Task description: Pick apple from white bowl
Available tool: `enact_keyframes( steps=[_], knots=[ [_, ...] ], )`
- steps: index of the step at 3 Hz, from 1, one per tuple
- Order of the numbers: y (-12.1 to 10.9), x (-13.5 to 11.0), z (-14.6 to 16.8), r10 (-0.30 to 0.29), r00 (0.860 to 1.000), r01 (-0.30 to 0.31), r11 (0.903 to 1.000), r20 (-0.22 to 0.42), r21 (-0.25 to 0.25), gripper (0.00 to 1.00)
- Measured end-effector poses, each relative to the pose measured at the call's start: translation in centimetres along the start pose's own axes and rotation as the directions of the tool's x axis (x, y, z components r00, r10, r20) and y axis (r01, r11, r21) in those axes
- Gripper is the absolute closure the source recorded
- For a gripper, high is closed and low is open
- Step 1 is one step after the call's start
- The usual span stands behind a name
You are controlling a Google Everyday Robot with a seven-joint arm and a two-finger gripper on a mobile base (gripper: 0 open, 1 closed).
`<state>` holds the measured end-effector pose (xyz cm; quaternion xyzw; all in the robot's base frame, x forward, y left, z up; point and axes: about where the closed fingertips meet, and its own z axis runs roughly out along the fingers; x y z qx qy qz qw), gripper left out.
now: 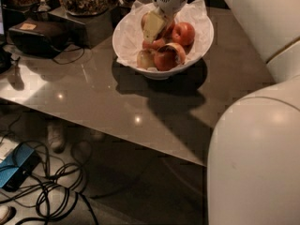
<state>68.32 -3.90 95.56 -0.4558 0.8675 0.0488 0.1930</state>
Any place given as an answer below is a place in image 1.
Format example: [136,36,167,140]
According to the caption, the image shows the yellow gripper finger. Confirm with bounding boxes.
[142,11,166,43]

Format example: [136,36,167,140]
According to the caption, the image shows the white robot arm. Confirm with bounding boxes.
[207,0,300,225]

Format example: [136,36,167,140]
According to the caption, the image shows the small red apple left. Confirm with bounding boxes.
[142,38,165,50]

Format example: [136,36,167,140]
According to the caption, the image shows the white bowl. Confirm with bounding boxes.
[112,0,215,81]

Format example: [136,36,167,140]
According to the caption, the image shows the red apple right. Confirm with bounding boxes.
[172,22,195,46]

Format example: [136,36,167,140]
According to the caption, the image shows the yellow green apple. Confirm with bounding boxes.
[137,49,155,69]

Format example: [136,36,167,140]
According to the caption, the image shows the red apple front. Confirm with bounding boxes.
[154,46,180,71]

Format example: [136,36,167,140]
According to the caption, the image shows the white paper liner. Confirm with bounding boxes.
[116,0,209,73]

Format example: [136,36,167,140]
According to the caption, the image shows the black card terminal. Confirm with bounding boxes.
[8,19,69,58]

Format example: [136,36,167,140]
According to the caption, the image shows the metal scoop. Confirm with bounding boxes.
[37,0,51,12]

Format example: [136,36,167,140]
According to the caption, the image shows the black device at left edge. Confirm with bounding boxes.
[0,47,12,73]

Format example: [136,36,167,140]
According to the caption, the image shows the blue power box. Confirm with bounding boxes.
[0,143,41,192]

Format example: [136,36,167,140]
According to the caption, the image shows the white shoe at corner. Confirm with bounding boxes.
[0,205,12,225]

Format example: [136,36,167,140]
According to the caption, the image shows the black floor cables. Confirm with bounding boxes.
[0,112,101,225]

